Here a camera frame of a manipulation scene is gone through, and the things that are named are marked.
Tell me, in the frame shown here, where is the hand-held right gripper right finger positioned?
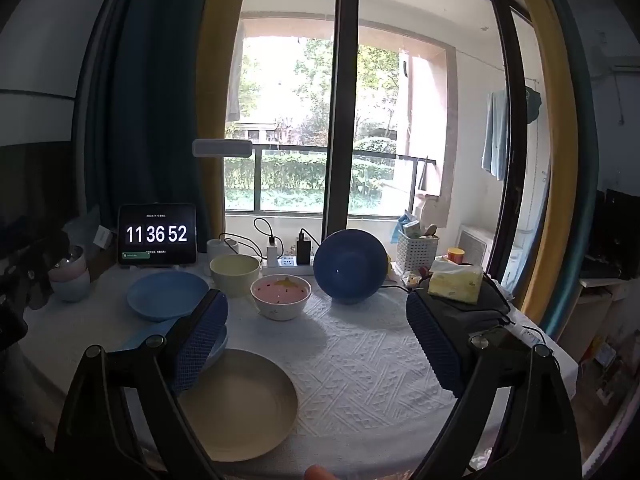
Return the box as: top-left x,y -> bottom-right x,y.
405,290 -> 583,480

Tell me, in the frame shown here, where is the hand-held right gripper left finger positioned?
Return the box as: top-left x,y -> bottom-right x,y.
54,287 -> 230,480

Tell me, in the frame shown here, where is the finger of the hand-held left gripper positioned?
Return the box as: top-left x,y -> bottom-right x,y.
0,237 -> 61,311

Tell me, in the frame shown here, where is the light blue plate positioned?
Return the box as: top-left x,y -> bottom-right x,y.
126,271 -> 211,322
119,319 -> 229,373

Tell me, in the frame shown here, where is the cream bowl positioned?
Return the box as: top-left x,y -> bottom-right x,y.
209,254 -> 262,298

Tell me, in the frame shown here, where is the beige plate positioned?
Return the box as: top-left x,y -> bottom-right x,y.
177,349 -> 299,462

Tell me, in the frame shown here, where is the pink speckled bowl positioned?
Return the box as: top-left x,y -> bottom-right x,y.
250,276 -> 312,322

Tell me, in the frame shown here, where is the dark blue plate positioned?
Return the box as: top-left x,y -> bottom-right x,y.
313,229 -> 390,305

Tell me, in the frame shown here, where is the small pink bowl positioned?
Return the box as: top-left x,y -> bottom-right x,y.
48,246 -> 87,283

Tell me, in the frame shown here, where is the small white bowl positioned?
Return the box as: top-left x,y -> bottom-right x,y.
50,270 -> 92,303

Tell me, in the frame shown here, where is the dark grey towel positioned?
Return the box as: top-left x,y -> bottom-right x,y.
416,277 -> 516,343

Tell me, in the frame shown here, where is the yellow tissue pack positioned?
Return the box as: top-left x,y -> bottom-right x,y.
427,257 -> 485,306

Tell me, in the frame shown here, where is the white textured tablecloth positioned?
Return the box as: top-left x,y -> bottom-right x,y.
22,255 -> 578,480

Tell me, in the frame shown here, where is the white cylindrical device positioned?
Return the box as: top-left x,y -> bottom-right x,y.
206,238 -> 240,276

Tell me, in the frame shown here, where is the white plastic basket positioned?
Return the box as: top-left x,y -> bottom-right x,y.
396,232 -> 440,276

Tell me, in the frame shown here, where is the white outdoor appliance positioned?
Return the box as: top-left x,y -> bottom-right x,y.
457,224 -> 493,266

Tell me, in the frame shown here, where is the black tablet with clock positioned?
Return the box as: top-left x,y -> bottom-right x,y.
117,203 -> 198,267

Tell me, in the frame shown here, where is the white power strip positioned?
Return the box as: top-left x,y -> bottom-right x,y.
261,255 -> 317,277

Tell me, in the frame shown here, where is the blue plastic bag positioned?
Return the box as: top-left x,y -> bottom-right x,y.
392,214 -> 416,241

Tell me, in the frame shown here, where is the cardboard box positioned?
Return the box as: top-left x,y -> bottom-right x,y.
415,192 -> 441,226

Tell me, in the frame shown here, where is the balcony railing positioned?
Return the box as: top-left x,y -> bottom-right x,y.
225,142 -> 436,216

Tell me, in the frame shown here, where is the grey lamp head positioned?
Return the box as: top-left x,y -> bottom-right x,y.
192,139 -> 253,158

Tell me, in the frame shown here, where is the black monitor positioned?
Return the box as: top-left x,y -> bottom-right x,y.
595,189 -> 640,281

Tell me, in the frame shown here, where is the light blue hanging garment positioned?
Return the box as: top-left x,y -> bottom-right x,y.
481,89 -> 511,181

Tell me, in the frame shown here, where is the teal curtain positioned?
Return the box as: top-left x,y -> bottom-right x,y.
72,0 -> 216,261
537,0 -> 601,331

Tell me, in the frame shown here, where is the grey hanging cloth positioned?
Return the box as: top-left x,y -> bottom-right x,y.
225,35 -> 246,123

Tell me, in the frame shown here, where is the yellow curtain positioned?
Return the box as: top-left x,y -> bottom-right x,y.
502,0 -> 581,316
197,0 -> 266,256

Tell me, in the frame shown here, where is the dark teal hanging garment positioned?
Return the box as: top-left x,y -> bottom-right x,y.
522,85 -> 543,123

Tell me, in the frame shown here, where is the white charger with cable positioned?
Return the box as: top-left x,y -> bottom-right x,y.
219,217 -> 286,257

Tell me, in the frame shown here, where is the dark sliding door frame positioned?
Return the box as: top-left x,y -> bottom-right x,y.
320,0 -> 361,256

